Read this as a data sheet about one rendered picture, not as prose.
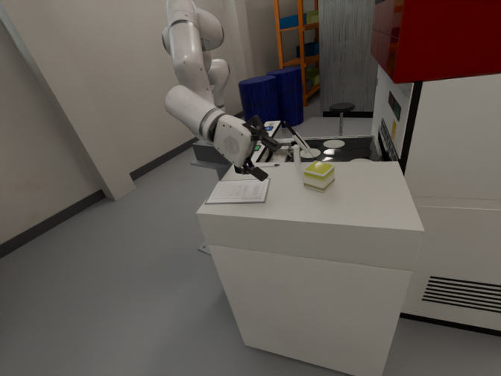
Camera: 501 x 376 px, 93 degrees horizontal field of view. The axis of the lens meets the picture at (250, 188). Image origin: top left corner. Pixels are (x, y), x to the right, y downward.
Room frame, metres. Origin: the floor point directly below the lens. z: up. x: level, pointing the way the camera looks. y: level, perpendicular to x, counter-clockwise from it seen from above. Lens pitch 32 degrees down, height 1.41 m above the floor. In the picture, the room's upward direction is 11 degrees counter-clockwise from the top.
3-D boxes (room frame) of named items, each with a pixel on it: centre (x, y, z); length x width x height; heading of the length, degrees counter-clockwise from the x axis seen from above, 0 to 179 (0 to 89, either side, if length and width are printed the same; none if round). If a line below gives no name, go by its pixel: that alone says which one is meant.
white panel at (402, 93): (1.06, -0.70, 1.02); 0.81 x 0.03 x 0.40; 156
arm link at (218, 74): (1.42, 0.08, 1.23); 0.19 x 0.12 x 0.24; 90
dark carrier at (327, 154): (0.98, -0.41, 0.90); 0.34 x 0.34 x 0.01; 66
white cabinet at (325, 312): (0.95, -0.28, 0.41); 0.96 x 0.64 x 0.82; 156
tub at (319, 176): (0.65, -0.22, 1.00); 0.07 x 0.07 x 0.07; 40
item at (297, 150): (0.80, -0.21, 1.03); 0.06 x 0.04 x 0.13; 66
